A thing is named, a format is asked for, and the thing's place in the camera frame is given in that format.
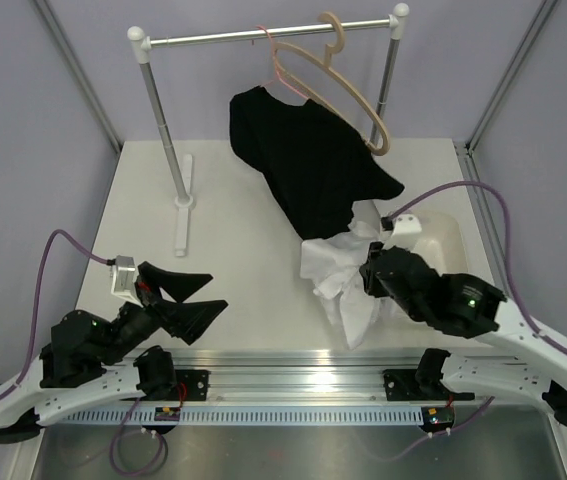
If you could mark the white slotted cable duct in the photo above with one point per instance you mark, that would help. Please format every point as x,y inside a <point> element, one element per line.
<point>148,415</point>

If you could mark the aluminium rail base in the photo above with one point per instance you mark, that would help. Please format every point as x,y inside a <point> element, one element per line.
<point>211,378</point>

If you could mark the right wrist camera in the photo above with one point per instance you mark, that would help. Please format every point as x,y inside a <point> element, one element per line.
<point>400,226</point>

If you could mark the white t shirt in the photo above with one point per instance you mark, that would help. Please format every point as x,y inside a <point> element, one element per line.
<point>332,265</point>

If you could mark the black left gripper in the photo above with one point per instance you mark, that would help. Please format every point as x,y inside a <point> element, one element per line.
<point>188,319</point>

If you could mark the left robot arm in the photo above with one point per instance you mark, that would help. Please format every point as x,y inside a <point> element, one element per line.
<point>82,366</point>

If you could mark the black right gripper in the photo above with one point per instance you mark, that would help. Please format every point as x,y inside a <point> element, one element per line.
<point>370,280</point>

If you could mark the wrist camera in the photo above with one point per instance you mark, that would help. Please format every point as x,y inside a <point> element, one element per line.
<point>400,226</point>
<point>123,274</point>

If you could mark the black t shirt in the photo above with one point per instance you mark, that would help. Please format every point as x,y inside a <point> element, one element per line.
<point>315,164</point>

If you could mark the white plastic bin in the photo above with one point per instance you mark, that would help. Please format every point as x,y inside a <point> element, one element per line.
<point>440,244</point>

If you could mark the beige wooden hanger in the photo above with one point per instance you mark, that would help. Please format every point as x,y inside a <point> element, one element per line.
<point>377,147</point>

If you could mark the pink wire hanger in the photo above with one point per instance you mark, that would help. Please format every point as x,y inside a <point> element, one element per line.
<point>276,66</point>

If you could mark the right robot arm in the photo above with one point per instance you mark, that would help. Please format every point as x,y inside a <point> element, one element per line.
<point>463,305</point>

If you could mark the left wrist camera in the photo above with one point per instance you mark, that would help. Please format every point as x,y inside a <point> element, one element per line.
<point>123,274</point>

